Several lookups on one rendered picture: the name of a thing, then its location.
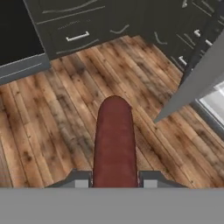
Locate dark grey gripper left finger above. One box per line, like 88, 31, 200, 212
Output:
46, 168, 94, 189

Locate grey fridge door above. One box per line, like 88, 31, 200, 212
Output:
153, 29, 224, 123

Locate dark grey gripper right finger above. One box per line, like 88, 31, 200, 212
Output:
138, 170, 187, 189

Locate grey fridge with white inside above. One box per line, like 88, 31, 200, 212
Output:
191, 81, 224, 138

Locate dark grey cupboard run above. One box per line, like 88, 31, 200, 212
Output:
127, 0, 224, 74

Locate dark grey drawer front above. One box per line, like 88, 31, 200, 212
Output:
36, 11, 133, 61
23, 0, 107, 25

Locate black appliance with grey base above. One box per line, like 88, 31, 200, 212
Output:
0, 0, 53, 86

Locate silver drawer handle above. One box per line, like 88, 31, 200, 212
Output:
65, 31, 91, 43

